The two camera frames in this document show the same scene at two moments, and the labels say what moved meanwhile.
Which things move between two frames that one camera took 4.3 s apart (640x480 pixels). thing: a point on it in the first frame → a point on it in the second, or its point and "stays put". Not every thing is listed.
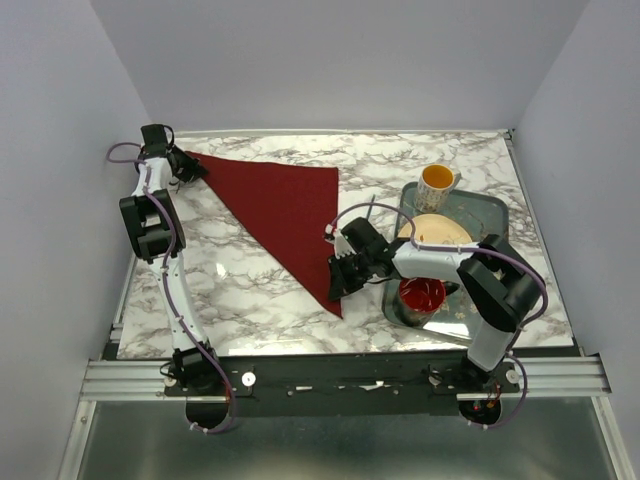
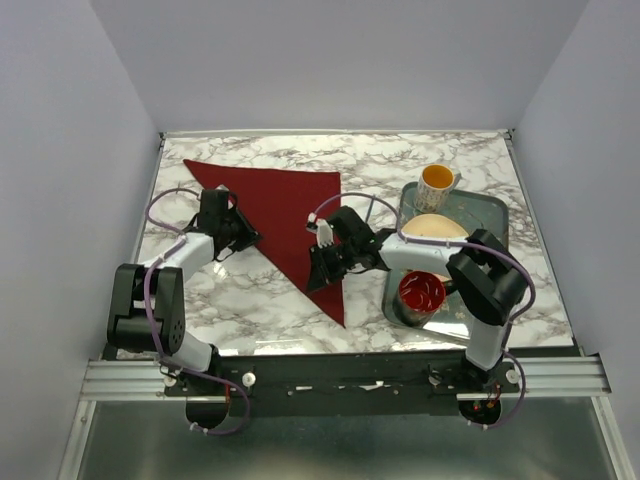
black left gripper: [192, 169] → [249, 237]
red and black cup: [418, 299] stays put
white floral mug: [436, 182] stays put
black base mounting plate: [394, 385] stays put
